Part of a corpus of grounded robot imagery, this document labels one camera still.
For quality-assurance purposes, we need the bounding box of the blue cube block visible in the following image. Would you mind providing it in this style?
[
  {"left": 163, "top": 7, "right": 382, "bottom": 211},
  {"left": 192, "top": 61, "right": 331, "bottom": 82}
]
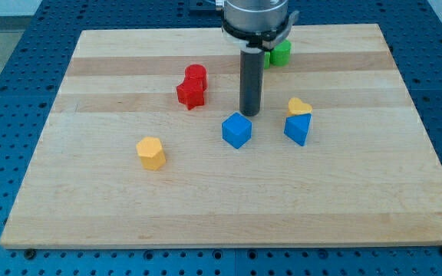
[{"left": 222, "top": 113, "right": 252, "bottom": 149}]

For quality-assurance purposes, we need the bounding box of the wooden board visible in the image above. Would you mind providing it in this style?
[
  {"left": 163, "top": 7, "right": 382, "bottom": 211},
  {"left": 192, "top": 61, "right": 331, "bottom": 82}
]
[{"left": 0, "top": 24, "right": 442, "bottom": 249}]

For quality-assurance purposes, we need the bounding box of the green block behind rod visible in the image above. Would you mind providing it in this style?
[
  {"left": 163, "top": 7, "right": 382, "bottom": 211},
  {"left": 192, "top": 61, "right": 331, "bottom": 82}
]
[{"left": 264, "top": 51, "right": 271, "bottom": 69}]

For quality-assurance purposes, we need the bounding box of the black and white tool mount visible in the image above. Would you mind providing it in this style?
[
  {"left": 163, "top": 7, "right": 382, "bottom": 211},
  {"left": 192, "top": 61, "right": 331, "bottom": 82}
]
[{"left": 222, "top": 11, "right": 300, "bottom": 51}]

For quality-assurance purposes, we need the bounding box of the yellow hexagon block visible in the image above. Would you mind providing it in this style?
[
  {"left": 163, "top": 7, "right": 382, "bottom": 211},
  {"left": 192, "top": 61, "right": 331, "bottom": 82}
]
[{"left": 136, "top": 136, "right": 167, "bottom": 170}]

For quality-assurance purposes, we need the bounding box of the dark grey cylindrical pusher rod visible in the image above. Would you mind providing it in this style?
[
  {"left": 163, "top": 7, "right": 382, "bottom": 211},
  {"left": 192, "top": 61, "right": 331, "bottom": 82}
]
[{"left": 239, "top": 51, "right": 265, "bottom": 117}]

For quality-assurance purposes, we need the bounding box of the blue triangle block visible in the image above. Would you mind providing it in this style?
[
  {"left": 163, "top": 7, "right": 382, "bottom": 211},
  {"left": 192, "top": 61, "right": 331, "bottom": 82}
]
[{"left": 284, "top": 113, "right": 312, "bottom": 146}]

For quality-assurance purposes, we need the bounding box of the red star block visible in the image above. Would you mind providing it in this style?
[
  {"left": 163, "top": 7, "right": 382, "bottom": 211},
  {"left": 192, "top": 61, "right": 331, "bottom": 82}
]
[{"left": 176, "top": 79, "right": 205, "bottom": 110}]

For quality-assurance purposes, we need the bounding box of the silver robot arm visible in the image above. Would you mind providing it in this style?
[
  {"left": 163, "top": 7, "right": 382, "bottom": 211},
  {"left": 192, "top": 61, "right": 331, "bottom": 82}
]
[{"left": 215, "top": 0, "right": 300, "bottom": 117}]

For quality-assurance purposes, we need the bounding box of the red cylinder block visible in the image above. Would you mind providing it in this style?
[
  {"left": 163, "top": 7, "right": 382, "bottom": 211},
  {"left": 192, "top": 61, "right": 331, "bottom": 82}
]
[{"left": 184, "top": 64, "right": 207, "bottom": 90}]

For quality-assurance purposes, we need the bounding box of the yellow heart block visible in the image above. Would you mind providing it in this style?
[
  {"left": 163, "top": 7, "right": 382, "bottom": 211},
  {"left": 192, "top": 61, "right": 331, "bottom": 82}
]
[{"left": 287, "top": 97, "right": 313, "bottom": 117}]

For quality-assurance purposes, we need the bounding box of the green cylinder block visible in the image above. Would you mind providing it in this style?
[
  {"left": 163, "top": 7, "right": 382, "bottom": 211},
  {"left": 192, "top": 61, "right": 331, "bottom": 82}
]
[{"left": 269, "top": 40, "right": 292, "bottom": 67}]

